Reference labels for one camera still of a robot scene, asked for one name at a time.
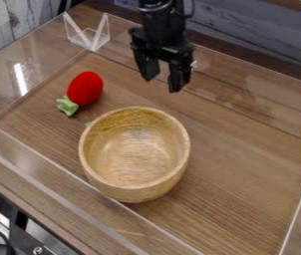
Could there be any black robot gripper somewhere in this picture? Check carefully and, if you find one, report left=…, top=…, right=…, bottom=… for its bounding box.
left=129, top=25, right=194, bottom=93

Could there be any red plush strawberry toy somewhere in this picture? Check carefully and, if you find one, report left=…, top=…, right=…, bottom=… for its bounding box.
left=56, top=72, right=105, bottom=117

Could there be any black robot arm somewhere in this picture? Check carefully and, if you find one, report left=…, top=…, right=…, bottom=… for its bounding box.
left=129, top=0, right=194, bottom=93

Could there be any wooden bowl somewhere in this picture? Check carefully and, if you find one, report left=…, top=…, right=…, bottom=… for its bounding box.
left=79, top=107, right=190, bottom=203

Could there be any black metal table leg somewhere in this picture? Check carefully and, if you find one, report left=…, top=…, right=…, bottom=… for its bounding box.
left=10, top=209, right=56, bottom=255

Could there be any clear acrylic corner bracket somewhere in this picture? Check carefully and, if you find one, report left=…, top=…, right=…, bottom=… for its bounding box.
left=63, top=13, right=111, bottom=52

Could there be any clear acrylic table enclosure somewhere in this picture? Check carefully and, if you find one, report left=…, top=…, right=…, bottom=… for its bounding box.
left=0, top=18, right=301, bottom=255

